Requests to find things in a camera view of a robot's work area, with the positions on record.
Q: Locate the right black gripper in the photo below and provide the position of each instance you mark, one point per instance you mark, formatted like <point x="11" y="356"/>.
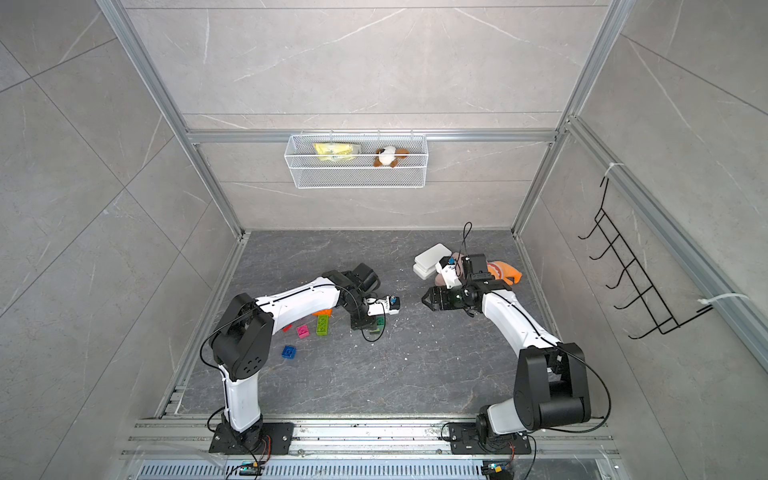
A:
<point x="437" y="293"/>

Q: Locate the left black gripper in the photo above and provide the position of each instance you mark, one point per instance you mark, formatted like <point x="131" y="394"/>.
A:
<point x="369" y="323"/>

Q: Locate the lime green long brick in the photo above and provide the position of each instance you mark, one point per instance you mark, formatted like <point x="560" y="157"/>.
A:
<point x="322" y="325"/>

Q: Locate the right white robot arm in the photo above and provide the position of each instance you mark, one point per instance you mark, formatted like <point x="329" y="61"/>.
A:
<point x="551" y="381"/>

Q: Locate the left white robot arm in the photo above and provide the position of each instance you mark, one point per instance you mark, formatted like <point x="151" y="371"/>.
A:
<point x="241" y="342"/>

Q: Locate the lower magenta lego brick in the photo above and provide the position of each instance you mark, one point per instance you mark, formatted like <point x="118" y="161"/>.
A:
<point x="303" y="331"/>

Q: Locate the blue lego brick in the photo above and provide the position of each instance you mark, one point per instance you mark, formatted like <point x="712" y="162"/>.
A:
<point x="289" y="352"/>

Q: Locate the pink rectangular box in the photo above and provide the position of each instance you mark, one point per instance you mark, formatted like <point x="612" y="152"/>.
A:
<point x="457" y="262"/>

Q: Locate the orange plush toy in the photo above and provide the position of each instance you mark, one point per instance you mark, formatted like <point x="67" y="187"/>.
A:
<point x="504" y="272"/>

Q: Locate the white rectangular box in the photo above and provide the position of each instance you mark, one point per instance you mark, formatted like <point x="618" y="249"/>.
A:
<point x="425" y="263"/>

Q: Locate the brown white plush toy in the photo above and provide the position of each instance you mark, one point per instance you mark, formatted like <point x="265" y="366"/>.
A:
<point x="389" y="156"/>

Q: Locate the yellow packet in basket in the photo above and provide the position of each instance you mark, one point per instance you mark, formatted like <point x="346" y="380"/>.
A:
<point x="336" y="152"/>

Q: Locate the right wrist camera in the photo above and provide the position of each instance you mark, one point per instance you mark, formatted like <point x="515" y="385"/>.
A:
<point x="446" y="275"/>

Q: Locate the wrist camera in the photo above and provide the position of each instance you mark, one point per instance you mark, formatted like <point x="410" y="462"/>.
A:
<point x="388" y="305"/>
<point x="446" y="275"/>

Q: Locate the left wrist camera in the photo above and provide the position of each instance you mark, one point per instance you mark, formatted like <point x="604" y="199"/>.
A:
<point x="388" y="305"/>

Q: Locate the white wire basket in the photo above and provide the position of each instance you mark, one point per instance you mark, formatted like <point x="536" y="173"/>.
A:
<point x="308" y="172"/>

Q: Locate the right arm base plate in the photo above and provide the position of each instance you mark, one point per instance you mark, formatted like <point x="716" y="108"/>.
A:
<point x="467" y="438"/>

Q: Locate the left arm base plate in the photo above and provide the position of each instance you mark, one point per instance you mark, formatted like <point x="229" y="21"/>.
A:
<point x="273" y="438"/>

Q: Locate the black wall hook rack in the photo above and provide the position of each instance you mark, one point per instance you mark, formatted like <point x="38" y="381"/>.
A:
<point x="634" y="273"/>

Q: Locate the aluminium mounting rail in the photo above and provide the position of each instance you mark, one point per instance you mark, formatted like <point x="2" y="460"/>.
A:
<point x="408" y="436"/>

